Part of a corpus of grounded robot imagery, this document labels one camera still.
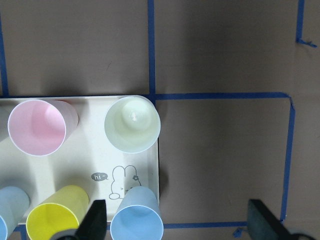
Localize yellow plastic cup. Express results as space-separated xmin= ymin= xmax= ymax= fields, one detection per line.
xmin=26 ymin=185 xmax=89 ymax=240

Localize pink plastic cup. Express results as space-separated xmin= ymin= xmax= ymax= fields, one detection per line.
xmin=7 ymin=99 xmax=79 ymax=157

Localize light blue cup near bunny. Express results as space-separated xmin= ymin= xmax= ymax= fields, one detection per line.
xmin=110 ymin=186 xmax=164 ymax=240

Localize cream tray with bunny print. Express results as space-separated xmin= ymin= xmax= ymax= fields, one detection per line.
xmin=0 ymin=96 xmax=159 ymax=221

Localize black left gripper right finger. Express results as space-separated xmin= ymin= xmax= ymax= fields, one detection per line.
xmin=247 ymin=199 xmax=292 ymax=240

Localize light blue cup tray corner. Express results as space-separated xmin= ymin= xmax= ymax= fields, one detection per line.
xmin=0 ymin=186 xmax=30 ymax=240

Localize white plastic cup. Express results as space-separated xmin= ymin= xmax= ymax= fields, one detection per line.
xmin=104 ymin=95 xmax=161 ymax=154

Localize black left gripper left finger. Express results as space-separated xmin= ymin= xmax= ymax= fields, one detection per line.
xmin=75 ymin=199 xmax=107 ymax=240

